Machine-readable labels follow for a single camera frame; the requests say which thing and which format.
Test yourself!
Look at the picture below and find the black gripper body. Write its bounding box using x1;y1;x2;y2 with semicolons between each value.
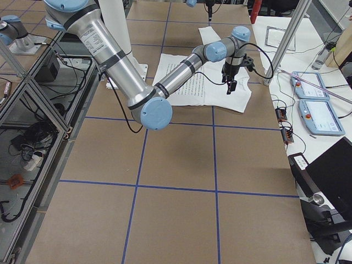
222;53;254;83
205;0;215;17

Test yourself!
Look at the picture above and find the white long-sleeve printed shirt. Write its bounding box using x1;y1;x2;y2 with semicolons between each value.
153;26;251;113

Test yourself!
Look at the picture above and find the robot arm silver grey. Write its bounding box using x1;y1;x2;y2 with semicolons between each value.
45;1;252;130
186;0;216;22

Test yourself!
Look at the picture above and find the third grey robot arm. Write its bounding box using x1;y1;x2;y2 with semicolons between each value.
1;15;40;55

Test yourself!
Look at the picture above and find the red fire extinguisher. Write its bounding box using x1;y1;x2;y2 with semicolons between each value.
250;0;262;24

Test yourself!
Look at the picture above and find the grey bordered white sheet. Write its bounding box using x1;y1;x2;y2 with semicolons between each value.
265;26;296;51

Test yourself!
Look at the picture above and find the upper small relay board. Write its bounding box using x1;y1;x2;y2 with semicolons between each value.
275;107;288;122

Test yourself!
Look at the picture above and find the small relay board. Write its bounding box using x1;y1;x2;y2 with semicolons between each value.
280;126;294;145
275;107;288;122

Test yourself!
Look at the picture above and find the lower small relay board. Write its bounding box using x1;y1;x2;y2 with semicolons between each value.
280;126;294;145

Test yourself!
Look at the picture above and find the upper blue teach pendant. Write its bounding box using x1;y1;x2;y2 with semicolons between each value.
291;71;330;101

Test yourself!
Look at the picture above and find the blue teach pendant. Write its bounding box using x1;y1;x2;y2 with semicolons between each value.
291;71;330;101
298;99;345;136

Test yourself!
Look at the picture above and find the clear water bottle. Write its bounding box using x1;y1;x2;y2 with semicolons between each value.
311;47;331;70

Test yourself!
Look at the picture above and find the lower blue teach pendant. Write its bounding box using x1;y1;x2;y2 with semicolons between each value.
298;99;345;136

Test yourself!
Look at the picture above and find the black box white label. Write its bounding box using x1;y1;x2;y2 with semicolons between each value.
288;152;320;197

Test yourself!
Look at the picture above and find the black laptop computer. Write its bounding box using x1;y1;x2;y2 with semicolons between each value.
306;137;351;221

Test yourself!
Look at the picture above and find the black power adapter box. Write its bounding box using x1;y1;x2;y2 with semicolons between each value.
34;53;60;83

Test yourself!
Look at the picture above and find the white power strip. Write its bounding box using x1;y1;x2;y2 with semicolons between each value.
24;152;43;171

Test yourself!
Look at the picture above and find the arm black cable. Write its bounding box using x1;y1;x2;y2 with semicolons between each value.
192;42;274;86

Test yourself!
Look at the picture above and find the aluminium frame post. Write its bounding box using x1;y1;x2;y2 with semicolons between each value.
263;0;312;86

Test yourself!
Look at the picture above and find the aluminium frame side rack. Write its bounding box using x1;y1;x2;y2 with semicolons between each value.
1;32;98;263

